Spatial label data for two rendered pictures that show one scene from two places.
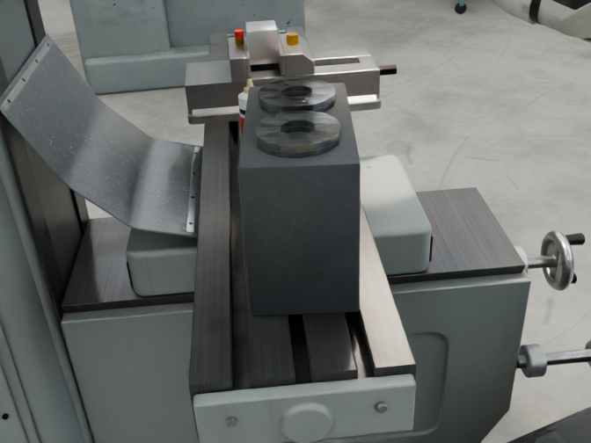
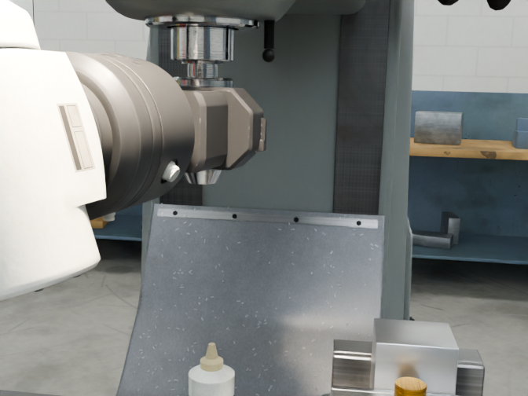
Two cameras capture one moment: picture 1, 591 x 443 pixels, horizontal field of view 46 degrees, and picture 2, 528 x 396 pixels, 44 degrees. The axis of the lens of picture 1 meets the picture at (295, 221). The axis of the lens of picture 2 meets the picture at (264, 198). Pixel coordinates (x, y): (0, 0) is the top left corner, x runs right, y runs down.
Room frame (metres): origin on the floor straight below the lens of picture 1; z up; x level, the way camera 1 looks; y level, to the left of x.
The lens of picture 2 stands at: (1.20, -0.45, 1.27)
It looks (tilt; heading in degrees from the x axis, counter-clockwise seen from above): 11 degrees down; 102
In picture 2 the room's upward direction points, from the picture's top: 1 degrees clockwise
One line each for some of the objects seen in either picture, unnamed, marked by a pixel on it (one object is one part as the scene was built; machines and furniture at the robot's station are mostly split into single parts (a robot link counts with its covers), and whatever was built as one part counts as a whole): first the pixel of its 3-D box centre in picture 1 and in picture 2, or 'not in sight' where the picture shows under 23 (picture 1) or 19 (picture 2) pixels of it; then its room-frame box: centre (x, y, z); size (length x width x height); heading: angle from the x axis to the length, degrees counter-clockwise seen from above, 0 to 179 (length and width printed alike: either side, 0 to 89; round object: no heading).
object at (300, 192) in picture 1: (301, 188); not in sight; (0.70, -0.01, 1.03); 0.22 x 0.12 x 0.20; 179
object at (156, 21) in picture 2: not in sight; (203, 23); (1.05, 0.03, 1.31); 0.09 x 0.09 x 0.01
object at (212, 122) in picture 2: not in sight; (144, 133); (1.04, -0.06, 1.23); 0.13 x 0.12 x 0.10; 174
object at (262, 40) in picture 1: (262, 42); (411, 368); (1.22, 0.04, 1.05); 0.06 x 0.05 x 0.06; 4
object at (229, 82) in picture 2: not in sight; (203, 84); (1.05, 0.03, 1.26); 0.05 x 0.05 x 0.01
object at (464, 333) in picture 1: (299, 360); not in sight; (1.05, 0.01, 0.43); 0.80 x 0.30 x 0.60; 93
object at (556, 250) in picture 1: (538, 262); not in sight; (1.08, -0.47, 0.63); 0.16 x 0.12 x 0.12; 93
